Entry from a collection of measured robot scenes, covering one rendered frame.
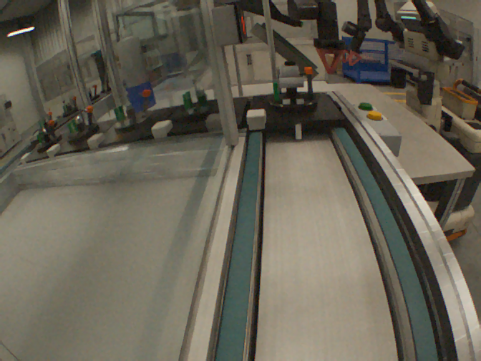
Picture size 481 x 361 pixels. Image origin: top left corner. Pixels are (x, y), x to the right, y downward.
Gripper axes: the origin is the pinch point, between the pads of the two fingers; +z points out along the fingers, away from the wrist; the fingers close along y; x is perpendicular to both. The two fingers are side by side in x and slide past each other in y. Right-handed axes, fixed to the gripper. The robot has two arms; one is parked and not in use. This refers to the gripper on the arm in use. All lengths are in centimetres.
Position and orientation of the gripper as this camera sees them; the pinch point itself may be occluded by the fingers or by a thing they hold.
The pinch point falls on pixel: (330, 71)
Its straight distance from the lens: 69.1
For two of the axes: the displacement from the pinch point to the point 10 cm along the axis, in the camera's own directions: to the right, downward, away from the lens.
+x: 9.9, -0.6, -1.5
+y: -0.9, 5.9, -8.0
